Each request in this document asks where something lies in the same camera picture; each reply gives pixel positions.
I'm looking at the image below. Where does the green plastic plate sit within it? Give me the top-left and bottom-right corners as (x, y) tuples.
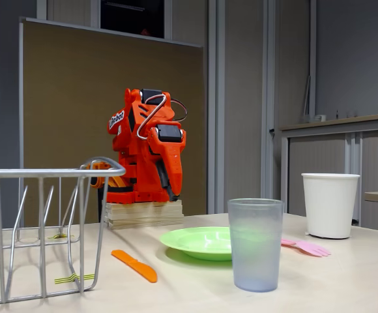
(159, 226), (233, 261)

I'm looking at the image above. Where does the orange plastic knife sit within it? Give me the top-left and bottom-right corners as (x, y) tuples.
(111, 249), (158, 284)

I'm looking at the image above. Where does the translucent blue plastic cup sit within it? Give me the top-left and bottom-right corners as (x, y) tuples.
(227, 198), (284, 293)

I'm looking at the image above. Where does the pink plastic fork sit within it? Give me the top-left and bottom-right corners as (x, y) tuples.
(280, 238), (332, 258)

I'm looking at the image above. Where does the wooden base block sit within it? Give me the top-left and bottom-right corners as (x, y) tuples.
(104, 199), (185, 230)

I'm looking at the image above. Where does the light orange printed part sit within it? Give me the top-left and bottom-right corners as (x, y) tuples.
(86, 161), (133, 193)

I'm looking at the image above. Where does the dark transom window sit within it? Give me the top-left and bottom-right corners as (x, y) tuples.
(100, 0), (166, 39)

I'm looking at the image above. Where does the brown partition board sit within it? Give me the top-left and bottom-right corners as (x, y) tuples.
(18, 16), (206, 226)

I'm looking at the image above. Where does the white leaning rod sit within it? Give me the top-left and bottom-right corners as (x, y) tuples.
(301, 75), (312, 124)

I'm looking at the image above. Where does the white paper cup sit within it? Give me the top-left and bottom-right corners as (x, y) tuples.
(301, 173), (361, 240)

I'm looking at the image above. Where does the gripper servo wire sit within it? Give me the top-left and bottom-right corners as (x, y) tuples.
(136, 94), (168, 141)

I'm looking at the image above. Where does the wrist servo wire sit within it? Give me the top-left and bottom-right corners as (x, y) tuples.
(170, 97), (189, 123)

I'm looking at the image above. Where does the metal wire dish rack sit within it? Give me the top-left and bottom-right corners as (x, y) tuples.
(0, 156), (127, 306)

